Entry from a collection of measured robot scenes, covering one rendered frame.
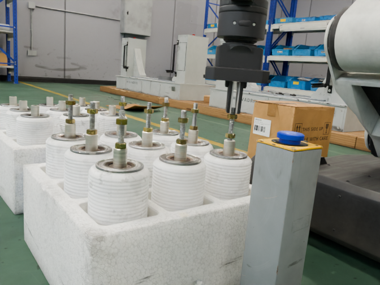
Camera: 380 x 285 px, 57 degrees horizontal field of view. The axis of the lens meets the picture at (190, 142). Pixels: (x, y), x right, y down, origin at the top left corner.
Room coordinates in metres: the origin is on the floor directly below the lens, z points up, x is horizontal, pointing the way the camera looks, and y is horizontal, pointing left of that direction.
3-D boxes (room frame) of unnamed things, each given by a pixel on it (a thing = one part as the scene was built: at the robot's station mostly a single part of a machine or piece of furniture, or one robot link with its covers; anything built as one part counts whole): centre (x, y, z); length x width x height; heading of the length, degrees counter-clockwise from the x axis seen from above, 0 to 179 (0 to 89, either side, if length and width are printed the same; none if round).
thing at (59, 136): (0.73, 0.25, 0.25); 0.08 x 0.08 x 0.01
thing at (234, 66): (0.69, -0.08, 0.46); 0.13 x 0.10 x 0.12; 90
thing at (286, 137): (0.52, -0.15, 0.32); 0.04 x 0.04 x 0.02
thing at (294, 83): (6.06, -1.85, 0.36); 0.50 x 0.38 x 0.21; 128
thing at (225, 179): (0.69, -0.08, 0.16); 0.10 x 0.10 x 0.18
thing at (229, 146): (0.69, -0.08, 0.26); 0.02 x 0.02 x 0.03
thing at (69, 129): (0.73, 0.25, 0.26); 0.02 x 0.02 x 0.03
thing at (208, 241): (0.71, 0.09, 0.09); 0.39 x 0.39 x 0.18; 38
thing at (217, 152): (0.69, -0.08, 0.25); 0.08 x 0.08 x 0.01
